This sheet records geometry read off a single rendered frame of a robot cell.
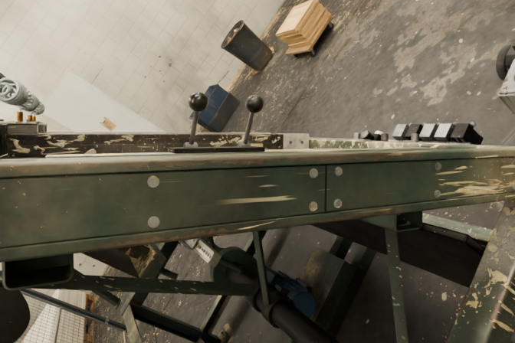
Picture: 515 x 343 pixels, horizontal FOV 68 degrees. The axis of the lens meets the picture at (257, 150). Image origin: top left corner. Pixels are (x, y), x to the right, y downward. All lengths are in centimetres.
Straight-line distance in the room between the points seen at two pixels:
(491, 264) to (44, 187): 94
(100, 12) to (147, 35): 74
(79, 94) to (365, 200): 454
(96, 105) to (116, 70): 151
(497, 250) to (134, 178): 85
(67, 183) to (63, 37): 599
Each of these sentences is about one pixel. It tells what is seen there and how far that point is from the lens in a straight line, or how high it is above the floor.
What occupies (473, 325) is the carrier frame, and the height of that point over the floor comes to 79.
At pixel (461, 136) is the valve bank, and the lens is 135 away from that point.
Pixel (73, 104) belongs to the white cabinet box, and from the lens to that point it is 502.
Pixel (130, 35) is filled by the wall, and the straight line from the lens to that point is 647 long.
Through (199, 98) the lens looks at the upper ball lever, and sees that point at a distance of 73.
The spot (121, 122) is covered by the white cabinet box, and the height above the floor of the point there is 125.
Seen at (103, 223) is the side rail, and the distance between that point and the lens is 51.
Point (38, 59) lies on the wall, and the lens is 646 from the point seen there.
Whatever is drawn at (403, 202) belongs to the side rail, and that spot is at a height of 118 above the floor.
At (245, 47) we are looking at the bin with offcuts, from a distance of 568.
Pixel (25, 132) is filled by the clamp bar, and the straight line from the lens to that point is 136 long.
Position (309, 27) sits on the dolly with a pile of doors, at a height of 27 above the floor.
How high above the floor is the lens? 169
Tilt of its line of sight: 24 degrees down
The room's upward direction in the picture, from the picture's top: 55 degrees counter-clockwise
